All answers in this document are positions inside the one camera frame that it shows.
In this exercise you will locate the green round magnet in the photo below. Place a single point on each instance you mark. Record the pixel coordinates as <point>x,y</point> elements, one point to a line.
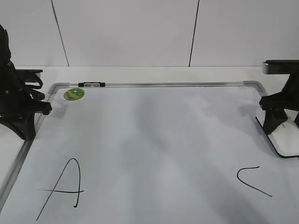
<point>74,94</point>

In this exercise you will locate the white rectangular board eraser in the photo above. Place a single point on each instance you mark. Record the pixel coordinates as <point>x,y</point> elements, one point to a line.
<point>285,138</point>

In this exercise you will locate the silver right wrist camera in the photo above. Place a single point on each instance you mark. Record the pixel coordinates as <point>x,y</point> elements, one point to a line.
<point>280,67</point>

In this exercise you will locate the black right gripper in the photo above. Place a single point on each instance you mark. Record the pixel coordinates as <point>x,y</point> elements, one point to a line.
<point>274,105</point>

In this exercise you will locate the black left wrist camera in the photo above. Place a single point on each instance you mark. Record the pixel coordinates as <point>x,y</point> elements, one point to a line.
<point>29,76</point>

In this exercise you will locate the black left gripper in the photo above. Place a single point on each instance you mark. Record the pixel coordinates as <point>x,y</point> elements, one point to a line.
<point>19,101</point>

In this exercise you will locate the white aluminium-framed whiteboard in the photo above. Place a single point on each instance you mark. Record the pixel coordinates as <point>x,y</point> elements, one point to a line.
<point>152,154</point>

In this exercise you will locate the black silver frame clip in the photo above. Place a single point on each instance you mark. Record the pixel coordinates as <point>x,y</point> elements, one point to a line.
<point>91,84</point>

